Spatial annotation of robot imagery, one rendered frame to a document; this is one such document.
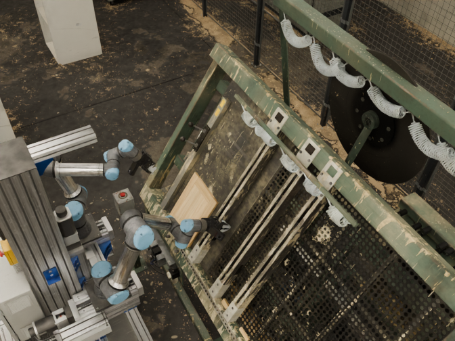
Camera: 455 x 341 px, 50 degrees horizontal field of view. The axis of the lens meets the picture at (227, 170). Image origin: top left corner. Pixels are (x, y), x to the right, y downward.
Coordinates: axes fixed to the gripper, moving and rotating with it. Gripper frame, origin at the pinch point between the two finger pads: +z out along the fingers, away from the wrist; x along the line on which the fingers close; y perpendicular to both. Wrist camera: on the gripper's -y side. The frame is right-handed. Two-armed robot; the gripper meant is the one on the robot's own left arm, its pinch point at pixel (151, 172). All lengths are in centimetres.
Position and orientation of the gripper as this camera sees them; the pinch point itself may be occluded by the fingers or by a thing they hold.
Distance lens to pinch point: 317.8
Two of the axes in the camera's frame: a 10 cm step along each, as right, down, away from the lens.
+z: 3.9, 4.5, 8.0
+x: -4.9, -6.4, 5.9
